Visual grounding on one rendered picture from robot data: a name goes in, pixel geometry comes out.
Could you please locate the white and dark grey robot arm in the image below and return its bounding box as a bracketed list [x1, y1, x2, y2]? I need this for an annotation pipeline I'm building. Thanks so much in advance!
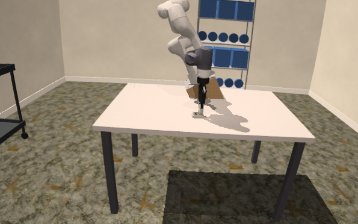
[158, 0, 215, 85]

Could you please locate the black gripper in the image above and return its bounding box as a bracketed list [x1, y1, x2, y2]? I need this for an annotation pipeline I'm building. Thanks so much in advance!
[197, 77, 209, 113]

